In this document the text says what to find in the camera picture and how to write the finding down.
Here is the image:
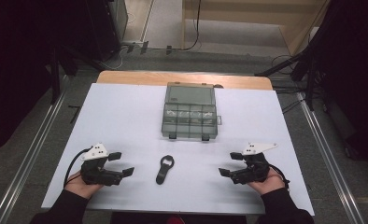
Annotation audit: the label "white table board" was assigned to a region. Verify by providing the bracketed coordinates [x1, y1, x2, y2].
[41, 82, 316, 217]

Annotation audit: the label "white floor cable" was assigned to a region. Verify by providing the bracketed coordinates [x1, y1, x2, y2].
[100, 46, 125, 71]

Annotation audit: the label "black metal stand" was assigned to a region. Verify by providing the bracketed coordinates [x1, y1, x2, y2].
[254, 36, 321, 112]
[48, 45, 106, 105]

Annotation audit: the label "black floor cables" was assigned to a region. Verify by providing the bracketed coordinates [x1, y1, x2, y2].
[270, 54, 307, 115]

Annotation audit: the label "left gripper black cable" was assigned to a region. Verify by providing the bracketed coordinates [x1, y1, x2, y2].
[63, 147, 92, 189]

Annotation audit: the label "wooden table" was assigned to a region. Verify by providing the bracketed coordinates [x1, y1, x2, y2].
[96, 70, 274, 91]

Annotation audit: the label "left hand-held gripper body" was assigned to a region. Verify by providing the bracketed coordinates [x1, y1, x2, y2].
[80, 142, 124, 187]

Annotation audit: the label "light wooden shelf unit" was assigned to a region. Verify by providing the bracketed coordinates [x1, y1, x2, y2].
[181, 0, 331, 58]

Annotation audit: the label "black bottle opener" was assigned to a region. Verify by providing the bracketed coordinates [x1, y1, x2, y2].
[155, 154, 176, 186]

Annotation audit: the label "black cabinet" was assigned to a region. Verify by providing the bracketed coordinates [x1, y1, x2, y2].
[87, 0, 129, 62]

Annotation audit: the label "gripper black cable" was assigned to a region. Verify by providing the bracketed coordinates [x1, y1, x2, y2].
[268, 163, 291, 191]
[63, 147, 92, 189]

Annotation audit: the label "aluminium floor rail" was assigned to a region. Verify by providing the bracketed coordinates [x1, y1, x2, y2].
[295, 91, 365, 224]
[0, 74, 72, 224]

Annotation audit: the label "person's right hand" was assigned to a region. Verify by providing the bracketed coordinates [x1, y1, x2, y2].
[247, 167, 287, 196]

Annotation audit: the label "person's left hand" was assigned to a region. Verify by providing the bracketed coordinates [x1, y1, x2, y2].
[64, 170, 105, 200]

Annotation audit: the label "black hanging cable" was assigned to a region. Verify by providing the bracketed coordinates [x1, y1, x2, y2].
[182, 0, 203, 52]

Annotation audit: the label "clear plastic compartment box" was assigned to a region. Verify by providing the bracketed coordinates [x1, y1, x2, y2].
[161, 81, 223, 142]

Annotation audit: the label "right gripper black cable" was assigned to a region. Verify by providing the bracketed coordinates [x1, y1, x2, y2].
[268, 163, 291, 191]

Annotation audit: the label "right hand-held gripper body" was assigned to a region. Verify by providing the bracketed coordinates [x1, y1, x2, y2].
[230, 142, 279, 185]

